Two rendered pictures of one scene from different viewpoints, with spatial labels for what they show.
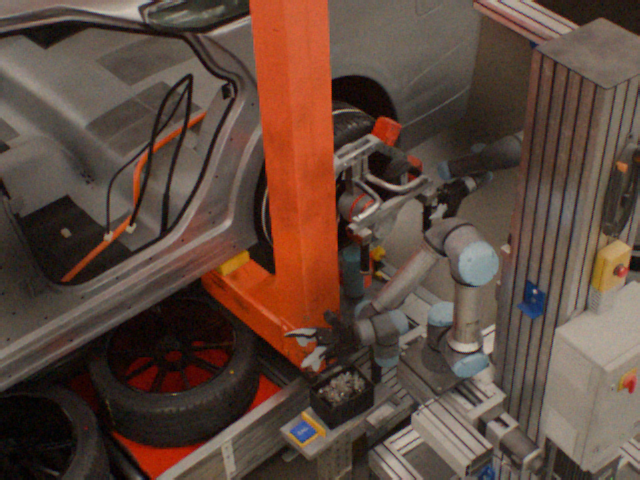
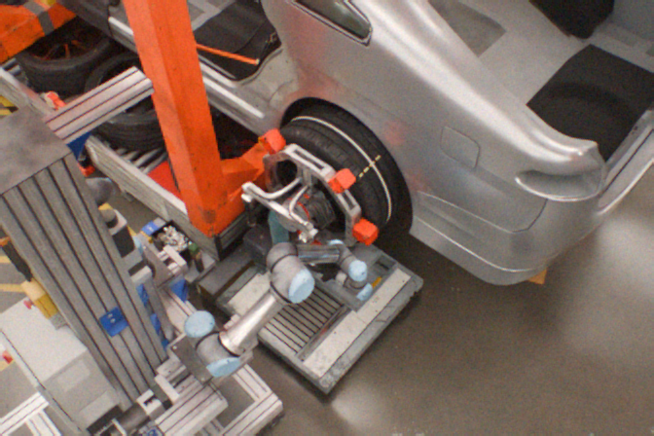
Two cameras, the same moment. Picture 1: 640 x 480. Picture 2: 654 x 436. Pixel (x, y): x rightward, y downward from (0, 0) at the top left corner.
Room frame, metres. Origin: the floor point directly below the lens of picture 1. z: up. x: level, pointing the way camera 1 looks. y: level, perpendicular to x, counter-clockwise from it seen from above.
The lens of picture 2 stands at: (2.81, -2.18, 3.50)
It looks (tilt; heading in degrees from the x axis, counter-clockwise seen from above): 54 degrees down; 81
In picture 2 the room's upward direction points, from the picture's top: 1 degrees counter-clockwise
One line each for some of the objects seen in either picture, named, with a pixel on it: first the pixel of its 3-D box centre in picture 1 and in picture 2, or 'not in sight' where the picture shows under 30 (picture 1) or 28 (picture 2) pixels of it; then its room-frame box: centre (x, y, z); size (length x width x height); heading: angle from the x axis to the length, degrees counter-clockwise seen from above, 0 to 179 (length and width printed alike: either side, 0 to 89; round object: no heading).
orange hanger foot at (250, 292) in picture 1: (253, 279); (254, 161); (2.79, 0.27, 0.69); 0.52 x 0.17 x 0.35; 40
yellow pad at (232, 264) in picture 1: (225, 255); not in sight; (2.92, 0.38, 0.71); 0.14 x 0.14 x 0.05; 40
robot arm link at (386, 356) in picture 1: (384, 344); not in sight; (2.03, -0.18, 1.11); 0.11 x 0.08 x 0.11; 19
